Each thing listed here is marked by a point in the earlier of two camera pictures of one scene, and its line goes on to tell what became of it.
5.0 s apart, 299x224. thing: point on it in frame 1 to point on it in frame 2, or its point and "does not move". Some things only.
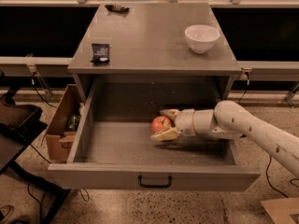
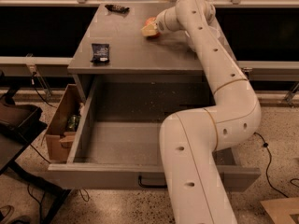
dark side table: [20, 124] does not move
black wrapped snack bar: [117, 8] does not move
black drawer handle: [142, 185] does not move
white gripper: [184, 120] to [161, 20]
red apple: [160, 123] to [152, 21]
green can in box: [73, 122] does not move
